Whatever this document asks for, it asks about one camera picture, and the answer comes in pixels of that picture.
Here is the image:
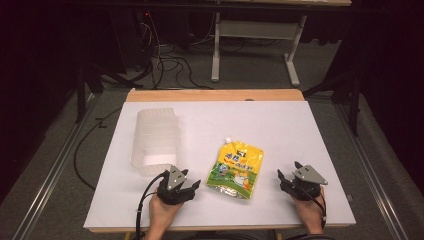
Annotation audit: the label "person's left hand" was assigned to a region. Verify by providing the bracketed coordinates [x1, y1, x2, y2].
[148, 192, 184, 231]

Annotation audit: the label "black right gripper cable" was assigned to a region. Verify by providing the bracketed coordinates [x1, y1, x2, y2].
[297, 184, 328, 230]

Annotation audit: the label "long black floor cable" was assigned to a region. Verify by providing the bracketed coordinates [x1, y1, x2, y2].
[73, 105, 124, 192]

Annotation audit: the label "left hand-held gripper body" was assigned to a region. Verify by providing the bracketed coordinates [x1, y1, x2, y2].
[156, 165, 196, 206]

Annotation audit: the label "black metal stand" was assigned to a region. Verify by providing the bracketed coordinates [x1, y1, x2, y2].
[302, 71, 364, 138]
[74, 61, 145, 125]

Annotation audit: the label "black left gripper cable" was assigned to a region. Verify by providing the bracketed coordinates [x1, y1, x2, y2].
[134, 171, 168, 240]

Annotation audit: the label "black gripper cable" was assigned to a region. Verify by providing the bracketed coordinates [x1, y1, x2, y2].
[297, 184, 328, 230]
[134, 171, 168, 240]

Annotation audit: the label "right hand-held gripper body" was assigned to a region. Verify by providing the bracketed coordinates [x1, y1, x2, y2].
[281, 164, 329, 202]

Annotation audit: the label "translucent plastic storage box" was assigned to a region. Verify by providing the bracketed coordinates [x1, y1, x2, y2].
[130, 106, 181, 177]

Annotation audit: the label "yellow spout pouch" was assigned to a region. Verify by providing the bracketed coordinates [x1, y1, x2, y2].
[205, 136, 265, 201]

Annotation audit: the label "person's right hand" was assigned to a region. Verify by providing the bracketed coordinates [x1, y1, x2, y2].
[292, 190, 327, 232]

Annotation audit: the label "metal floor rail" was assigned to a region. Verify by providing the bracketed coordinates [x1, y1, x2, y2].
[11, 93, 103, 240]
[333, 99, 406, 240]

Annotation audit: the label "tangled black floor cables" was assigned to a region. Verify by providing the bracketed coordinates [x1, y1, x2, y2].
[134, 11, 218, 91]

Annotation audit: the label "white table mat board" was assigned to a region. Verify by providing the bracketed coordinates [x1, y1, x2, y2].
[83, 100, 357, 232]

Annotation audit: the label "wooden table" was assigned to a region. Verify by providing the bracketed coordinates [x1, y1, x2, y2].
[87, 87, 355, 234]

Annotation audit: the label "white metal desk frame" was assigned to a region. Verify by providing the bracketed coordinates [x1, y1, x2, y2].
[210, 0, 353, 89]

